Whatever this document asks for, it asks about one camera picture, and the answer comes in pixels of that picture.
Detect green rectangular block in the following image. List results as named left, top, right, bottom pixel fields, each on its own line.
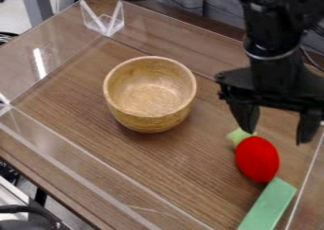
left=237, top=177, right=297, bottom=230

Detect red plush fruit green stem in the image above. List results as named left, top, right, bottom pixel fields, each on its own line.
left=226, top=128, right=281, bottom=183

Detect wooden bowl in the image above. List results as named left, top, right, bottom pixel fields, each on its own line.
left=103, top=56, right=197, bottom=133

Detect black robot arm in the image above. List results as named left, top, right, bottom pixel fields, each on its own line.
left=216, top=0, right=324, bottom=144

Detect clear acrylic enclosure wall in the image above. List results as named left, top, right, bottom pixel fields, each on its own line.
left=0, top=0, right=324, bottom=230

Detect black equipment bottom left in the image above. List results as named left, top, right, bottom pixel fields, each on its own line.
left=0, top=202, right=74, bottom=230

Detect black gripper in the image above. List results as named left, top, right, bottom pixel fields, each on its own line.
left=216, top=47, right=324, bottom=145

